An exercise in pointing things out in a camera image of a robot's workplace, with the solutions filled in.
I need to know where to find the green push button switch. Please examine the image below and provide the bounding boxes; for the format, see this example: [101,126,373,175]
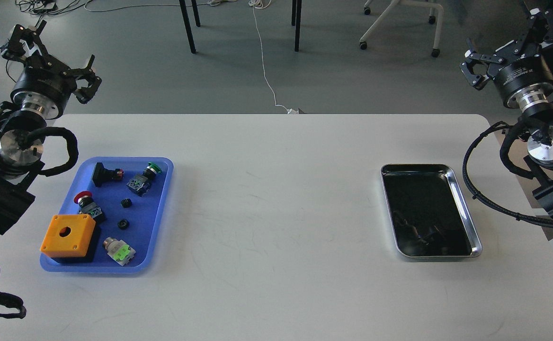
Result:
[126,162,162,197]

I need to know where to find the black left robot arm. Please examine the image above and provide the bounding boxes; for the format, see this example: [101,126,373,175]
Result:
[0,20,102,235]

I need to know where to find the blue plastic tray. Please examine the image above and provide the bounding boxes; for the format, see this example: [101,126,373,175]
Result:
[40,157,175,274]

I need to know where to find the silver metal tray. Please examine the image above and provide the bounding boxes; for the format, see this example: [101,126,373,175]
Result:
[380,163,483,261]

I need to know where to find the black selector switch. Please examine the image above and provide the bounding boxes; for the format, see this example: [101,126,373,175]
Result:
[92,162,125,188]

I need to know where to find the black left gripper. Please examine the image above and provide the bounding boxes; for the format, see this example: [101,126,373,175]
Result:
[0,20,102,119]

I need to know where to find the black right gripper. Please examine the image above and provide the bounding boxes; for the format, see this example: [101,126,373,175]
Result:
[460,9,553,109]

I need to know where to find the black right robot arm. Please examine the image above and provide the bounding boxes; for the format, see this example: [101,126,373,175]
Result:
[460,8,553,229]

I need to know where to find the black table leg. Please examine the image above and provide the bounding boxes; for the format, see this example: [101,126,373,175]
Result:
[178,0,196,54]
[292,0,302,52]

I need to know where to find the white floor cable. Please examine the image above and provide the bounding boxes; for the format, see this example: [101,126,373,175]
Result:
[248,0,301,114]

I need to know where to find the white rolling chair base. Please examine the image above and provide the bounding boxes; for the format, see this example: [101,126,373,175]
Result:
[359,0,444,58]

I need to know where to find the silver green push button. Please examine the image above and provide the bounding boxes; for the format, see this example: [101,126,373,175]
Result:
[102,237,136,266]

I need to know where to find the red push button switch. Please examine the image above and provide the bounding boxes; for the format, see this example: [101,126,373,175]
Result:
[73,190,106,223]

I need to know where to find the orange button box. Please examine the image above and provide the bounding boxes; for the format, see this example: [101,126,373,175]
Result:
[40,214,100,259]

